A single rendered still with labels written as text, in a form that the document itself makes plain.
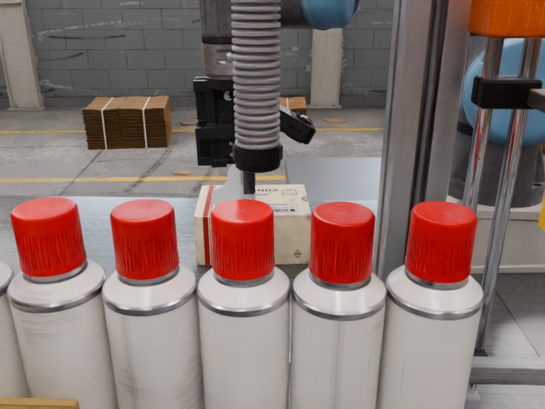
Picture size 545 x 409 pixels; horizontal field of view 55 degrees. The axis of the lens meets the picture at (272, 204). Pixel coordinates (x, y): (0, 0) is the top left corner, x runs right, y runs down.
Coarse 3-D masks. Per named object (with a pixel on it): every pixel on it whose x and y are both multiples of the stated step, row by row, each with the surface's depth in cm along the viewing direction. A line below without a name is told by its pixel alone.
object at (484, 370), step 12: (480, 360) 35; (492, 360) 35; (504, 360) 35; (516, 360) 35; (528, 360) 35; (540, 360) 35; (480, 372) 34; (492, 372) 34; (504, 372) 34; (516, 372) 34; (528, 372) 34; (540, 372) 34; (504, 384) 35; (516, 384) 35; (528, 384) 35; (540, 384) 34
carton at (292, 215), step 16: (208, 192) 79; (256, 192) 79; (272, 192) 79; (288, 192) 79; (304, 192) 79; (208, 208) 74; (272, 208) 74; (288, 208) 74; (304, 208) 74; (208, 224) 71; (288, 224) 72; (304, 224) 72; (208, 240) 72; (288, 240) 73; (304, 240) 73; (208, 256) 73; (288, 256) 74; (304, 256) 74
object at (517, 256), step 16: (480, 208) 69; (512, 208) 69; (528, 208) 69; (480, 224) 69; (512, 224) 69; (528, 224) 69; (480, 240) 70; (512, 240) 70; (528, 240) 70; (544, 240) 70; (480, 256) 71; (512, 256) 71; (528, 256) 71; (544, 256) 71; (480, 272) 72; (512, 272) 72; (528, 272) 72; (544, 272) 72
